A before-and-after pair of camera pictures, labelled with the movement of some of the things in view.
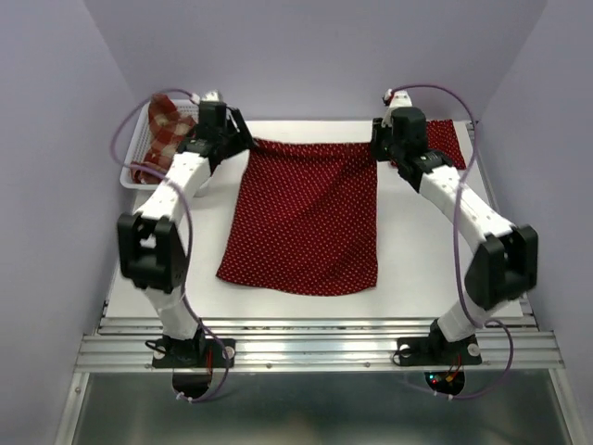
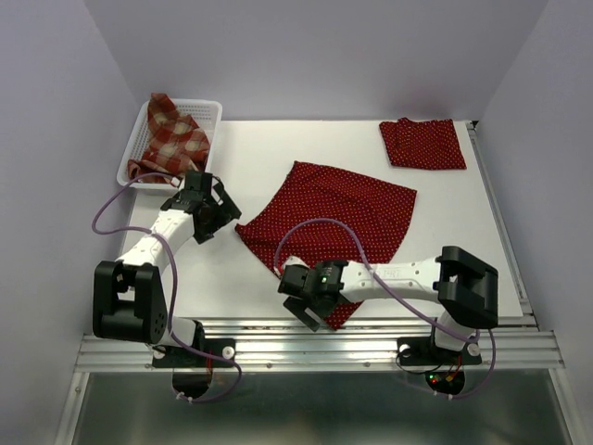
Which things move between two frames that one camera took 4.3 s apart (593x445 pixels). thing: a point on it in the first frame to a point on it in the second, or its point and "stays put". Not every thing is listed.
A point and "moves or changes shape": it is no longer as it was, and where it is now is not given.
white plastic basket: [141, 138] stays put
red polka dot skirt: [305, 219] moves or changes shape
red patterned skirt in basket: [168, 127] stays put
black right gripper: [379, 129] to [298, 307]
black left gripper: [242, 140] to [226, 212]
